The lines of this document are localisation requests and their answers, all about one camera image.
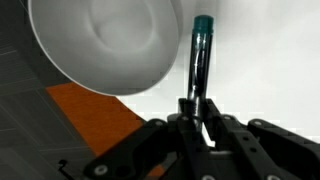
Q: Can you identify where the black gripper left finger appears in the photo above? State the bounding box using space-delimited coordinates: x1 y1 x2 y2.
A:
83 98 214 180

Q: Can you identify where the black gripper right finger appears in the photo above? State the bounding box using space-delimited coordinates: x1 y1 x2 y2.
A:
202 98 320 180

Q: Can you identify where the pen with teal cap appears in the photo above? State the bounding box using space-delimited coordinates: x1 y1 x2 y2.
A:
186 14 215 102

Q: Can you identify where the white round bowl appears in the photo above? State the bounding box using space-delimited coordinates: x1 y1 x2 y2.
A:
27 0 183 97

